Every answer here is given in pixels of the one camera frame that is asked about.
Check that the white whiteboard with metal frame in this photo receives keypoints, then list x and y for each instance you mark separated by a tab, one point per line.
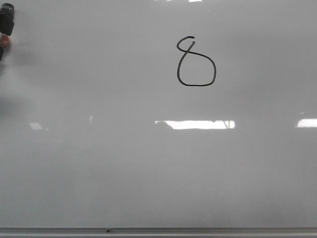
136	118

